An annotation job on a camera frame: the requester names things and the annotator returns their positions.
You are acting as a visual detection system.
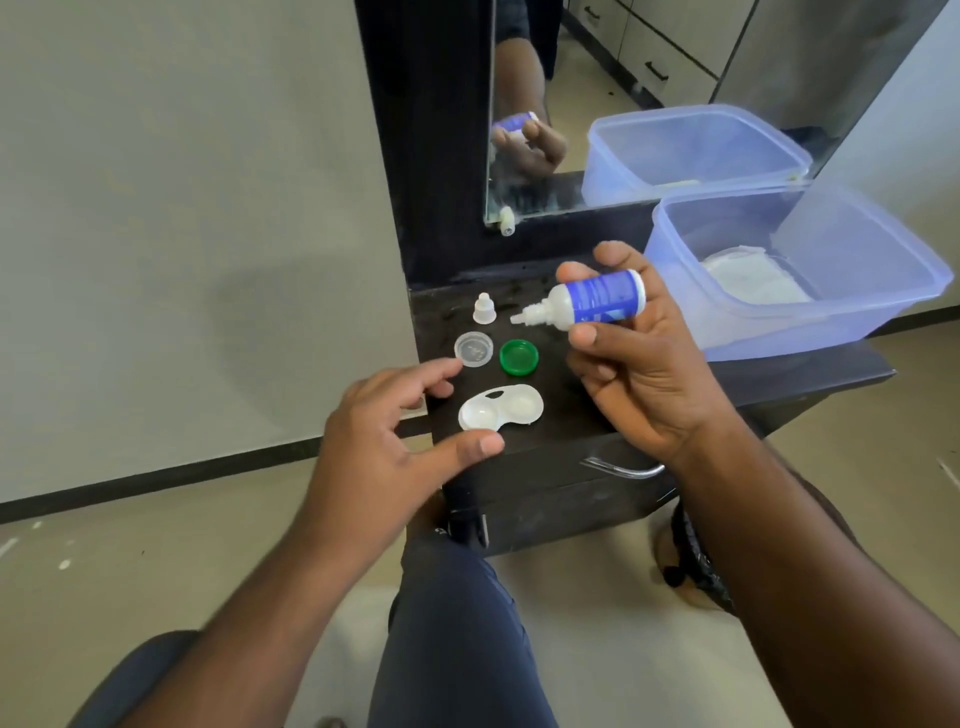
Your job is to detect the person's left forearm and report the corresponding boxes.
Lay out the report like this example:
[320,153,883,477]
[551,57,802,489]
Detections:
[112,517,421,728]

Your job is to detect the grey trousers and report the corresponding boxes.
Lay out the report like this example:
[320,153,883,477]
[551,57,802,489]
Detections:
[67,524,560,728]

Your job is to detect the white contact lens case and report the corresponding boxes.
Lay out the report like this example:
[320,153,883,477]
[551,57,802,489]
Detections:
[458,383,546,433]

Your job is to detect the white clear lens cap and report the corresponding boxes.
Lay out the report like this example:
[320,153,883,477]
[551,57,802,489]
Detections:
[453,331,496,369]

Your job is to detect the person's right forearm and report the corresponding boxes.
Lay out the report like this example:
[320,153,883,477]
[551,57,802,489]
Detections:
[667,419,960,728]

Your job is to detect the dresser mirror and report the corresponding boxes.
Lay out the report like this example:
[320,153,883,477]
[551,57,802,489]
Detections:
[483,0,950,226]

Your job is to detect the person's right hand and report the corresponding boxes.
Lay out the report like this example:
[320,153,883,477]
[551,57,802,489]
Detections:
[554,240,740,470]

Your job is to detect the stack of white tissues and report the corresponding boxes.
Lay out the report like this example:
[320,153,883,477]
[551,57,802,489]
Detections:
[701,245,815,306]

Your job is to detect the silver drawer handle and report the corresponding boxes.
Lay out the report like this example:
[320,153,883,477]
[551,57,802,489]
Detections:
[581,455,667,480]

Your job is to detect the person's foot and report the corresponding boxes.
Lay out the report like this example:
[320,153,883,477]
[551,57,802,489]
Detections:
[407,491,451,543]

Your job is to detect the black lined trash bin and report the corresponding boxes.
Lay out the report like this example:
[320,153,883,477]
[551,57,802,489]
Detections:
[659,468,864,618]

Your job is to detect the blue white solution bottle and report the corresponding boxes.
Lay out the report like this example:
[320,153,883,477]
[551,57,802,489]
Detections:
[509,268,648,330]

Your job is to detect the person's left hand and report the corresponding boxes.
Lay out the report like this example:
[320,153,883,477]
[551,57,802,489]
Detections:
[288,358,506,571]

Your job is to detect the green lens cap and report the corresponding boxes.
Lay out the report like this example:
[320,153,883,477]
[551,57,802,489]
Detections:
[499,339,540,376]

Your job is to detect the black dresser cabinet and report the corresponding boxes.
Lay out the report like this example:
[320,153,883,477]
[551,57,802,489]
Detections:
[354,0,898,558]

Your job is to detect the clear blue plastic container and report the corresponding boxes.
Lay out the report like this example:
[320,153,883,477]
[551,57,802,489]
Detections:
[643,182,955,364]

